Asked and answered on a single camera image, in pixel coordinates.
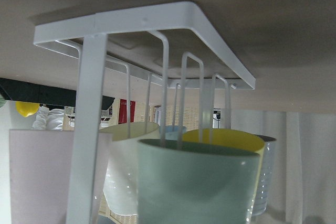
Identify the green plastic cup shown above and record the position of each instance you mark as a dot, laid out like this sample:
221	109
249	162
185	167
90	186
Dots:
199	183

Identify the blue plastic cup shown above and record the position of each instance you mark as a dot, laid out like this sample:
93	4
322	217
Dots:
172	132

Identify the yellow plastic cup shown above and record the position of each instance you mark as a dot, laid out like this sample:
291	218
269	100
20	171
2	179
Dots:
234	139

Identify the pink plastic cup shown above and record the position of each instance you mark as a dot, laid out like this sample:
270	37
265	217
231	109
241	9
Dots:
39	175

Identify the white wire cup rack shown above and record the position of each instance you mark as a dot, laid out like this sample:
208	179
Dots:
135	37

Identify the cream plastic cup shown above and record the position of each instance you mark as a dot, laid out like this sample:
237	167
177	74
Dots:
120	186

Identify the grey plastic cup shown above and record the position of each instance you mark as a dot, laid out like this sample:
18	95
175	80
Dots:
264	182

